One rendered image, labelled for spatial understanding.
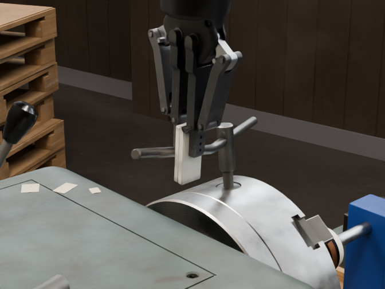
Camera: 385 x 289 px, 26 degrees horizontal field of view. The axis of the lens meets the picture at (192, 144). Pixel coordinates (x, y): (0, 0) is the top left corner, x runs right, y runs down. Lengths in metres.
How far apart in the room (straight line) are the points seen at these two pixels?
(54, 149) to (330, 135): 1.58
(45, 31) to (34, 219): 3.21
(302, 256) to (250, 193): 0.11
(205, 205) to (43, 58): 3.22
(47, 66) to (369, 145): 1.81
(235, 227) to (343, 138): 3.79
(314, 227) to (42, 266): 0.40
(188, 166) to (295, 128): 4.00
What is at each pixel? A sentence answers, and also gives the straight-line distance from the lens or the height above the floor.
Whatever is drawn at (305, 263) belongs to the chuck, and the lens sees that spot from 1.06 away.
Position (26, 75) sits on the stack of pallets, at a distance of 4.09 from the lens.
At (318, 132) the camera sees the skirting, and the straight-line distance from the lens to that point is 4.88.
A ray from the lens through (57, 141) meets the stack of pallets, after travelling 4.38.
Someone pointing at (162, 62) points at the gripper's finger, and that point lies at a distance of 0.94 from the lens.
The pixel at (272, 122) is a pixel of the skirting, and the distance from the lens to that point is 5.03.
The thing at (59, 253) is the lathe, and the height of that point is 1.25.
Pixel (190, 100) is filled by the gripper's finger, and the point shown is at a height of 1.40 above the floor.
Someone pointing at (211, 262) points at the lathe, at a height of 1.25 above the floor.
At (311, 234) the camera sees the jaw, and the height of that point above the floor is 1.19.
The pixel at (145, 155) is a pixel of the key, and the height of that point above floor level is 1.35.
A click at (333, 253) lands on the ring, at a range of 1.27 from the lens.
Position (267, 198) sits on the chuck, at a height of 1.23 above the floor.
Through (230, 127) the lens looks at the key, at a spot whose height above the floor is 1.32.
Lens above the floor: 1.67
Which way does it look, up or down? 20 degrees down
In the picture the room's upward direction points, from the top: straight up
